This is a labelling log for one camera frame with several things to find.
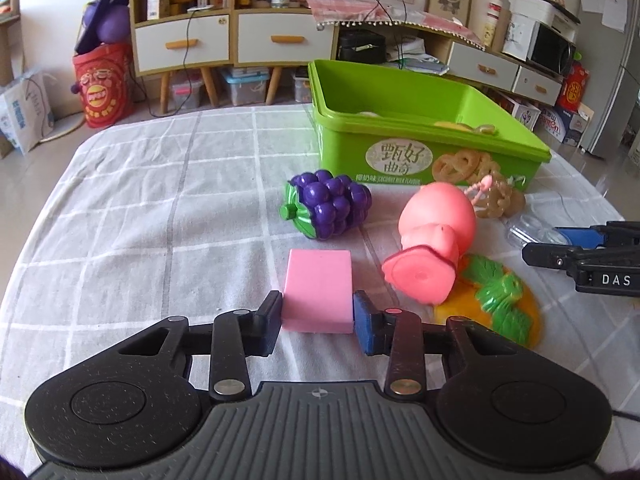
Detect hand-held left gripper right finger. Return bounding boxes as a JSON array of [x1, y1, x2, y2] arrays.
[[352, 290, 526, 401]]

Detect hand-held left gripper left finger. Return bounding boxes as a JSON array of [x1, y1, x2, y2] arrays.
[[117, 290, 285, 403]]

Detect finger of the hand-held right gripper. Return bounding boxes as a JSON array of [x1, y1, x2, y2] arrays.
[[521, 242, 593, 274], [554, 221, 640, 250]]

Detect pink block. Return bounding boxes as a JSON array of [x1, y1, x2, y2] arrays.
[[281, 249, 355, 335]]

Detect green plastic box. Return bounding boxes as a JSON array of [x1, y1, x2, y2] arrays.
[[307, 59, 552, 193]]

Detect clear plastic capsule half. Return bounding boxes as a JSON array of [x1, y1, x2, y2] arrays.
[[509, 212, 567, 247]]

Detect yellow toy pumpkin half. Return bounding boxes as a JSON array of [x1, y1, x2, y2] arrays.
[[434, 254, 542, 347]]

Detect tan rubber toy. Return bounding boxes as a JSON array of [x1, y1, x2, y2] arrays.
[[472, 171, 527, 221]]

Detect pink toy pig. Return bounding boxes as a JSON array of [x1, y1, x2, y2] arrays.
[[382, 182, 476, 306]]

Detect purple toy grapes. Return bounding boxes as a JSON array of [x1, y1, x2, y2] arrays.
[[280, 170, 372, 239]]

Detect red gift box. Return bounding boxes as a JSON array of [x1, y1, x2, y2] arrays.
[[556, 62, 589, 112]]

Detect grey checked tablecloth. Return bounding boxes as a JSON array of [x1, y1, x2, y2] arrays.
[[0, 102, 640, 480]]

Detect grey refrigerator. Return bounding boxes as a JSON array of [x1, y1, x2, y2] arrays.
[[579, 0, 640, 162]]

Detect low wooden sideboard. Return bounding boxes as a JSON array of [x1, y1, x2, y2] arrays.
[[447, 40, 564, 107]]

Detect clear storage box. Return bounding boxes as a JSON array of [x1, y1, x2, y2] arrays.
[[221, 66, 271, 107], [170, 70, 207, 111]]

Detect black bag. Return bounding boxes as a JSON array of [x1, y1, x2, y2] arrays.
[[337, 29, 387, 64]]

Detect white cabinet drawer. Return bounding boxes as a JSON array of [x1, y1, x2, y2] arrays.
[[134, 14, 232, 74], [237, 11, 335, 67]]

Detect red printed bag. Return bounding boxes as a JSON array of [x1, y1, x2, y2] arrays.
[[72, 42, 134, 129]]

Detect wooden cabinet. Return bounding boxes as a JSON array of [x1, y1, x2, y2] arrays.
[[128, 0, 341, 117]]

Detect pink beaded cloth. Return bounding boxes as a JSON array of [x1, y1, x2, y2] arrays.
[[305, 0, 487, 52]]

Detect white paper bag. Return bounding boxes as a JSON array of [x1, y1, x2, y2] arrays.
[[0, 70, 56, 156]]

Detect purple plush toy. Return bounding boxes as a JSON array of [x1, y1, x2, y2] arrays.
[[75, 0, 132, 56]]

